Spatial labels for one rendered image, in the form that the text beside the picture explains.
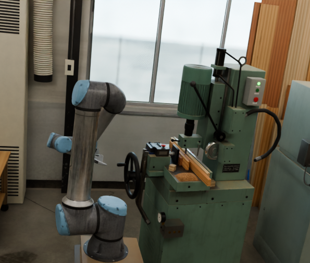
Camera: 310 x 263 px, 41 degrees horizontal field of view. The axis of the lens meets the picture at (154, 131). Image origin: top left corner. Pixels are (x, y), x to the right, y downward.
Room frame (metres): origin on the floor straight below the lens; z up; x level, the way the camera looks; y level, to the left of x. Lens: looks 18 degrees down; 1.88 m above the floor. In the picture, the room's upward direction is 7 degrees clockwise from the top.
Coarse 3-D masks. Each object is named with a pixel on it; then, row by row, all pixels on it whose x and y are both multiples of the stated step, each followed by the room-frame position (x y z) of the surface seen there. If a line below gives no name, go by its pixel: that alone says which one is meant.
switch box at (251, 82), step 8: (248, 80) 2.45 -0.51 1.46; (256, 80) 2.43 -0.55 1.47; (264, 80) 2.45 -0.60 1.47; (248, 88) 2.44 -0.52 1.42; (256, 88) 2.44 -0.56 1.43; (264, 88) 2.46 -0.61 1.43; (248, 96) 2.42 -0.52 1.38; (256, 96) 2.44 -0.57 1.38; (248, 104) 2.42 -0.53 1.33; (256, 104) 2.44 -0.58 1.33
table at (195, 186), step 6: (168, 144) 2.76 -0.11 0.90; (174, 162) 2.44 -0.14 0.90; (168, 168) 2.33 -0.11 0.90; (180, 168) 2.36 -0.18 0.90; (150, 174) 2.31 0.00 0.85; (156, 174) 2.33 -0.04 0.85; (162, 174) 2.34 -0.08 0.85; (168, 174) 2.28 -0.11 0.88; (174, 174) 2.25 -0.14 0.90; (168, 180) 2.27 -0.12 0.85; (174, 180) 2.19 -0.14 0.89; (174, 186) 2.18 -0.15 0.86; (180, 186) 2.15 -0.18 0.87; (186, 186) 2.17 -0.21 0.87; (192, 186) 2.18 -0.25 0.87; (198, 186) 2.19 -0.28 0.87; (204, 186) 2.21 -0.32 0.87
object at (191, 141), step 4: (180, 136) 2.47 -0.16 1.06; (184, 136) 2.46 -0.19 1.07; (188, 136) 2.47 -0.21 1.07; (192, 136) 2.48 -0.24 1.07; (196, 136) 2.49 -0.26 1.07; (200, 136) 2.50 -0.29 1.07; (180, 140) 2.46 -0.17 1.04; (184, 140) 2.44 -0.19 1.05; (188, 140) 2.45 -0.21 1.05; (192, 140) 2.46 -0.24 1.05; (196, 140) 2.47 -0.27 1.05; (200, 140) 2.48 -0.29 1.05; (180, 144) 2.45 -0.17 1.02; (184, 144) 2.44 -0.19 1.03; (188, 144) 2.45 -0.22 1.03; (192, 144) 2.46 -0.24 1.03; (196, 144) 2.47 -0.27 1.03
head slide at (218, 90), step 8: (216, 80) 2.52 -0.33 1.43; (216, 88) 2.46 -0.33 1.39; (224, 88) 2.48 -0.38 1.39; (208, 96) 2.49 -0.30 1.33; (216, 96) 2.46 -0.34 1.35; (208, 104) 2.47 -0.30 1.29; (216, 104) 2.46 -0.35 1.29; (216, 112) 2.47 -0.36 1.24; (200, 120) 2.55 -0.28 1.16; (208, 120) 2.45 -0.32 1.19; (216, 120) 2.47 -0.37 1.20; (200, 128) 2.53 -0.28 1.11; (208, 128) 2.45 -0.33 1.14; (208, 136) 2.46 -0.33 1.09
